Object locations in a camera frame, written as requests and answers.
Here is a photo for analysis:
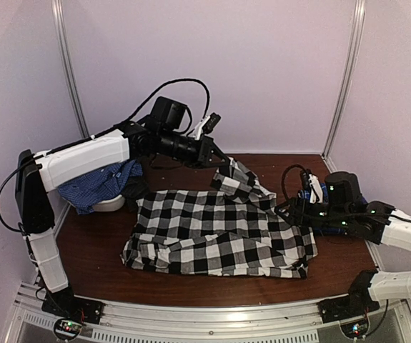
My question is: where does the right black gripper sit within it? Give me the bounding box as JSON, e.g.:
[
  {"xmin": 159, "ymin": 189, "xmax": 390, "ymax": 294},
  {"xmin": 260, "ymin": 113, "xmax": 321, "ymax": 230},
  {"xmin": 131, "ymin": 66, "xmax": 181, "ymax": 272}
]
[{"xmin": 274, "ymin": 197, "xmax": 352, "ymax": 230}]

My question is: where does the folded blue plaid shirt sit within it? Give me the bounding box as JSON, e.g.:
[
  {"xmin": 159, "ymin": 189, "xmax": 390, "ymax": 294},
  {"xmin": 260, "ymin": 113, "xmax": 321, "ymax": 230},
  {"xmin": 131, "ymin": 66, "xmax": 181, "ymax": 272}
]
[{"xmin": 298, "ymin": 174, "xmax": 367, "ymax": 235}]

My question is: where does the right black cable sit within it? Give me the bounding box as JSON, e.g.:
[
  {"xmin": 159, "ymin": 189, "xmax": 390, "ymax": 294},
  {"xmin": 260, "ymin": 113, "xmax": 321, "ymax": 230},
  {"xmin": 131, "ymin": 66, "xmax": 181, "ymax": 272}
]
[{"xmin": 280, "ymin": 164, "xmax": 310, "ymax": 201}]

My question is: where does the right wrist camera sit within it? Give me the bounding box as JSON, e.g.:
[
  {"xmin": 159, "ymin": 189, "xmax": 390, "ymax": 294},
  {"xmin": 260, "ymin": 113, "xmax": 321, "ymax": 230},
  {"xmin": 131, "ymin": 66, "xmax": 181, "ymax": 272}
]
[{"xmin": 299, "ymin": 170, "xmax": 365, "ymax": 208}]

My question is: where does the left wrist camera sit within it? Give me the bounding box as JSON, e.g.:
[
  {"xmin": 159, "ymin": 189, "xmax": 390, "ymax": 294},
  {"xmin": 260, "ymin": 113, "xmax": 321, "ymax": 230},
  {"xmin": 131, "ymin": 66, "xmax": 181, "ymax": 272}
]
[{"xmin": 150, "ymin": 96, "xmax": 223, "ymax": 140}]

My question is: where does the black cable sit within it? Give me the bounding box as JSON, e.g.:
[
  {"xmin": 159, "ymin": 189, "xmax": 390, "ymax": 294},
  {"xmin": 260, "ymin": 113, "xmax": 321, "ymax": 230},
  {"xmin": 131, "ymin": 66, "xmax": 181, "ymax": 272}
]
[
  {"xmin": 126, "ymin": 79, "xmax": 212, "ymax": 126},
  {"xmin": 280, "ymin": 164, "xmax": 310, "ymax": 201}
]

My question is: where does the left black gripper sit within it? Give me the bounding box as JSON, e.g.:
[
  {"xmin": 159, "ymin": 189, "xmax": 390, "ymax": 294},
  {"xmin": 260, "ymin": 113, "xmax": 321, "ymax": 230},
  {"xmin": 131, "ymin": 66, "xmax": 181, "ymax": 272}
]
[{"xmin": 158, "ymin": 128, "xmax": 231, "ymax": 169}]

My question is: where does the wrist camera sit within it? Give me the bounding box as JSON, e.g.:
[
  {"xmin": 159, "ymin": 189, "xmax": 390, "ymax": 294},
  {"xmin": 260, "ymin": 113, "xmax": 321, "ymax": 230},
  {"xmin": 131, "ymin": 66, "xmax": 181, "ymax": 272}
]
[
  {"xmin": 150, "ymin": 96, "xmax": 223, "ymax": 140},
  {"xmin": 299, "ymin": 170, "xmax": 365, "ymax": 208}
]

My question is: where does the circuit board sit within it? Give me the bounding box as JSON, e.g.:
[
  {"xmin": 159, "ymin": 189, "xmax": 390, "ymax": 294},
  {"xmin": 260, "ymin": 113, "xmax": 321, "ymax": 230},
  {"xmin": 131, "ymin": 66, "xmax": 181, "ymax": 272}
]
[
  {"xmin": 53, "ymin": 318, "xmax": 83, "ymax": 339},
  {"xmin": 340, "ymin": 321, "xmax": 369, "ymax": 339}
]

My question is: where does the right aluminium frame post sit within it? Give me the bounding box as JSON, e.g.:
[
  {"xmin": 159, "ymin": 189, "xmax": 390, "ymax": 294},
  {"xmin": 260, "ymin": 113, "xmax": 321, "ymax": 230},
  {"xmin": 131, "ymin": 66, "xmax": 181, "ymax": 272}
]
[{"xmin": 322, "ymin": 0, "xmax": 366, "ymax": 161}]

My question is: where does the crumpled blue dotted shirt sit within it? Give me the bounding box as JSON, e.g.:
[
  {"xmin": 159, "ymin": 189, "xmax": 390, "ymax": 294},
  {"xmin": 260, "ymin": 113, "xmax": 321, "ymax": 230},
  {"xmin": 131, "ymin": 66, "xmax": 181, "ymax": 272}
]
[{"xmin": 57, "ymin": 160, "xmax": 143, "ymax": 215}]

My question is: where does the black pinstripe shirt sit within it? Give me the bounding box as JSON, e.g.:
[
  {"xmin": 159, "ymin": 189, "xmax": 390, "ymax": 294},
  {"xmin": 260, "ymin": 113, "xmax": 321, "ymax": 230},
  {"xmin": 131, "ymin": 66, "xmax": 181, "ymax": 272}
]
[{"xmin": 121, "ymin": 177, "xmax": 149, "ymax": 212}]

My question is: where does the front aluminium rail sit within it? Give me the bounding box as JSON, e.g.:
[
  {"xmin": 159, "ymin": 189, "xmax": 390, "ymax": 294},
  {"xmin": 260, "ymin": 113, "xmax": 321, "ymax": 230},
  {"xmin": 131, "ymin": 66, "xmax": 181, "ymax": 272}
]
[{"xmin": 6, "ymin": 279, "xmax": 411, "ymax": 343}]

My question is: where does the left circuit board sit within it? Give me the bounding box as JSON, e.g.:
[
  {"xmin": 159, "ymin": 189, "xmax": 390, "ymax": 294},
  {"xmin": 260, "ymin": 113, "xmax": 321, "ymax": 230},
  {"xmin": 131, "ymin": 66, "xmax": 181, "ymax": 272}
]
[{"xmin": 53, "ymin": 318, "xmax": 83, "ymax": 339}]

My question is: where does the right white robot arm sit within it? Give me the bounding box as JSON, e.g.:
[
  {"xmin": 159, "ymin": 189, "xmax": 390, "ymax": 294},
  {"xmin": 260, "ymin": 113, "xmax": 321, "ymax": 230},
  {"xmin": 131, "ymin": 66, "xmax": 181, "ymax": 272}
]
[{"xmin": 275, "ymin": 199, "xmax": 411, "ymax": 316}]

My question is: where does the left aluminium frame post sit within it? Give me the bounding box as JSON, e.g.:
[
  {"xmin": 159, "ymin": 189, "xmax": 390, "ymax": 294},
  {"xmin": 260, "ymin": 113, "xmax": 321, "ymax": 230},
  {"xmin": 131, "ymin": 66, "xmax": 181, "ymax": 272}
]
[{"xmin": 51, "ymin": 0, "xmax": 90, "ymax": 138}]

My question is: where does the right circuit board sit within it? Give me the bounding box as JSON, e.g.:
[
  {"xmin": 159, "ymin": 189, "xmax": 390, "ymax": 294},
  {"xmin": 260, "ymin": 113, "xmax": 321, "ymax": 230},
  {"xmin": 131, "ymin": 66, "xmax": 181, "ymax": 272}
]
[{"xmin": 340, "ymin": 321, "xmax": 369, "ymax": 339}]

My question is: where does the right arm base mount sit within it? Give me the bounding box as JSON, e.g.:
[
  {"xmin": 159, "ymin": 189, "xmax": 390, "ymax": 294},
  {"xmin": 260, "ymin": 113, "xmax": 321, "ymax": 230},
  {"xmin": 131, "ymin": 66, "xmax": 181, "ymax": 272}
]
[{"xmin": 318, "ymin": 294, "xmax": 380, "ymax": 324}]

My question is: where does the black white checkered shirt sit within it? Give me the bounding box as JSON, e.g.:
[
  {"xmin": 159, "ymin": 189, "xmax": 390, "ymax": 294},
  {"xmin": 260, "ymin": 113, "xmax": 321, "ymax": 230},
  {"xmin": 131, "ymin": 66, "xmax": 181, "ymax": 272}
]
[{"xmin": 121, "ymin": 159, "xmax": 317, "ymax": 279}]

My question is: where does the aluminium frame post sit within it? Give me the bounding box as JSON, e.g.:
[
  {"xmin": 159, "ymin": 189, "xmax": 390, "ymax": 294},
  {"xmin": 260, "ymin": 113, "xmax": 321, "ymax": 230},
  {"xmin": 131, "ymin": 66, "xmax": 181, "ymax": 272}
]
[
  {"xmin": 51, "ymin": 0, "xmax": 90, "ymax": 138},
  {"xmin": 322, "ymin": 0, "xmax": 366, "ymax": 161}
]

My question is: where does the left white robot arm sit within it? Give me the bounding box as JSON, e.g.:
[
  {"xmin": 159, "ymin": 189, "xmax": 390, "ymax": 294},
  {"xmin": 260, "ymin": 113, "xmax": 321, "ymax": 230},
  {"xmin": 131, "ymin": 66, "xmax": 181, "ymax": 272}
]
[{"xmin": 8, "ymin": 121, "xmax": 229, "ymax": 317}]

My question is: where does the left black cable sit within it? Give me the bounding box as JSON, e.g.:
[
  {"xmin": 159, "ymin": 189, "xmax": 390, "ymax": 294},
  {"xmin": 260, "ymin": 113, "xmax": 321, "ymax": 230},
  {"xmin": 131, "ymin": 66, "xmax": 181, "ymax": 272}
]
[{"xmin": 126, "ymin": 79, "xmax": 212, "ymax": 126}]

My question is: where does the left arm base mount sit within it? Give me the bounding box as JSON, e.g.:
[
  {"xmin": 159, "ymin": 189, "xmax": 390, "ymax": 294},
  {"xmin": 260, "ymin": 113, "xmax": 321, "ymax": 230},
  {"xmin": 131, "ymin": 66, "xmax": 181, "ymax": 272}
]
[{"xmin": 41, "ymin": 289, "xmax": 104, "ymax": 324}]

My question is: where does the white tray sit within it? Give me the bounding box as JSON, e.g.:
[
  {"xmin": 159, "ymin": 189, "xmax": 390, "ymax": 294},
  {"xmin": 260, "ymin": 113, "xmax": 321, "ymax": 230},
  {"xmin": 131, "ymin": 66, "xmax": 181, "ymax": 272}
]
[{"xmin": 92, "ymin": 194, "xmax": 126, "ymax": 212}]

